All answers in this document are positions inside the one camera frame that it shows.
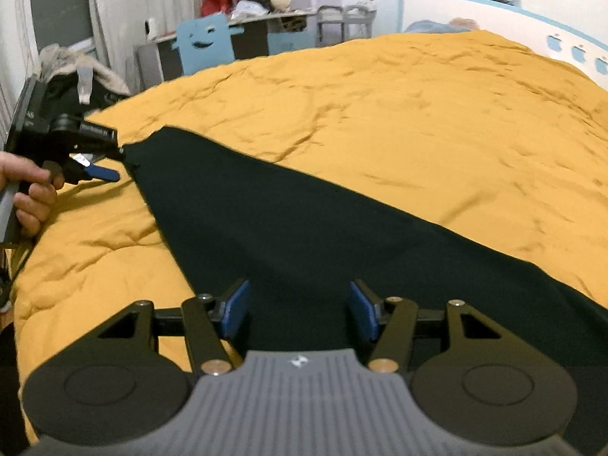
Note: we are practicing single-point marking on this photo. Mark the blue smiley chair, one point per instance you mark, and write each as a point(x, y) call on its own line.
point(205, 43)

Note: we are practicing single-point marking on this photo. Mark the blue pillow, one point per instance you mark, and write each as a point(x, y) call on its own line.
point(457, 25)

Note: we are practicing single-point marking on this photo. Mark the red bag on desk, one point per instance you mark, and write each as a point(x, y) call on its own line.
point(209, 7)

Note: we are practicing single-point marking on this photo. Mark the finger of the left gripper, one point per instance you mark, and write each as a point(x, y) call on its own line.
point(95, 151)
point(80, 168)

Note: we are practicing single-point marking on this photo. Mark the white blue apple headboard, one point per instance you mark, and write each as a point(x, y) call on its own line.
point(542, 35)

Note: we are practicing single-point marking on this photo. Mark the white bookshelf desk unit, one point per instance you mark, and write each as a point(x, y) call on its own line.
point(157, 61)

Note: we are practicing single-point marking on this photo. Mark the grey metal chair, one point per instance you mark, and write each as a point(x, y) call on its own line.
point(344, 17)

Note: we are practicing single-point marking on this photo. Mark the yellow bed duvet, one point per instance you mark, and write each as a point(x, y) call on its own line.
point(472, 132)

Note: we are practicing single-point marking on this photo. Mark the white round lamp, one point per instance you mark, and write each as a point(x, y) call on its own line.
point(281, 6)

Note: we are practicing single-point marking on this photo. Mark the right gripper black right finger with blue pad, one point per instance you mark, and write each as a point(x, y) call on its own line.
point(466, 372)

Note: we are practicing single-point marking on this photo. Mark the black pants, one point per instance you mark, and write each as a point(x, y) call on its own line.
point(300, 241)

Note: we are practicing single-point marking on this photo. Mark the person left hand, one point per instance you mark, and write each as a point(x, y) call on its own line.
point(34, 206)

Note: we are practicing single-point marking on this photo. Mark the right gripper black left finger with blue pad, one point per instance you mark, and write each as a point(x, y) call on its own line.
point(134, 372)

